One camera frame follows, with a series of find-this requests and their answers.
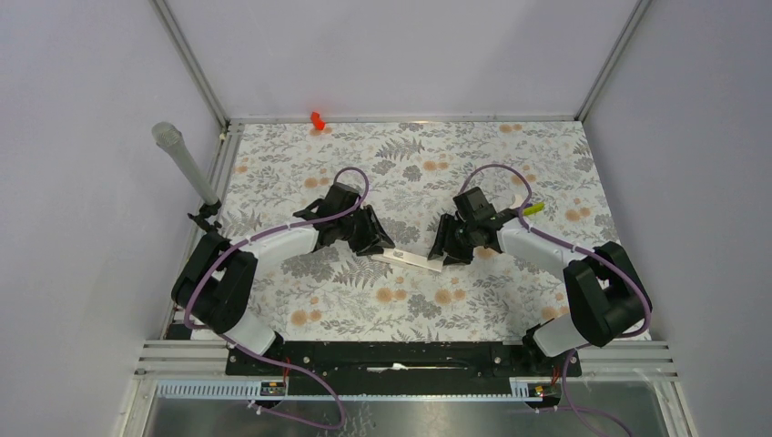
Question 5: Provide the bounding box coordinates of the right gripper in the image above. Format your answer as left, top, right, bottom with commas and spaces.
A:
426, 213, 477, 267

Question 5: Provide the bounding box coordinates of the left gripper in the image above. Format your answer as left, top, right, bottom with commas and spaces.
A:
338, 206, 394, 257

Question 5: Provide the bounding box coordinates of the white remote control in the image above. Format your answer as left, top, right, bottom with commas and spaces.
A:
370, 249, 442, 272

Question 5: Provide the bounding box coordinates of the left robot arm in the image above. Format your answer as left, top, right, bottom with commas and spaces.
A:
170, 182, 394, 374

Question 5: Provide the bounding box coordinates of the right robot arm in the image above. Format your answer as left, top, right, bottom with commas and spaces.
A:
428, 208, 652, 375

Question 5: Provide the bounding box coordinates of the floral patterned table mat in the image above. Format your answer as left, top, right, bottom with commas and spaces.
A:
221, 122, 617, 341

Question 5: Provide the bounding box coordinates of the white purple green block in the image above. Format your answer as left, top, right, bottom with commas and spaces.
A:
509, 195, 545, 217

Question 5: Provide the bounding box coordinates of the red plastic piece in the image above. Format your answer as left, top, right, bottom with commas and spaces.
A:
310, 111, 326, 132

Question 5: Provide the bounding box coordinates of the microphone on black tripod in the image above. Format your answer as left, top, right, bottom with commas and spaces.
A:
151, 121, 222, 233

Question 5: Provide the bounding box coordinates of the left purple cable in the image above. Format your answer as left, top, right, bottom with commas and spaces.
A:
182, 167, 371, 363

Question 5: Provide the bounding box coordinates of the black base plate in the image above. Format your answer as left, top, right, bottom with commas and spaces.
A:
225, 341, 582, 396

